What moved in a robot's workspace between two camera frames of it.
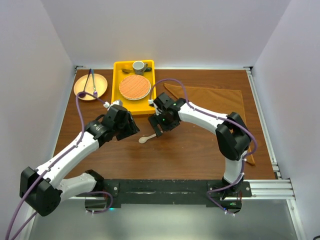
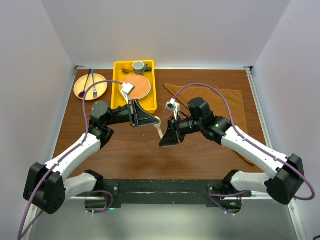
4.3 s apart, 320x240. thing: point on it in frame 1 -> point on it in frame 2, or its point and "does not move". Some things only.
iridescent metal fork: [95, 93] does not move
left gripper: [131, 128] -> [139, 117]
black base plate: [143, 193] does not move
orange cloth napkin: [222, 101] does not move
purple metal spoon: [83, 94] does not move
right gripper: [155, 120] -> [173, 135]
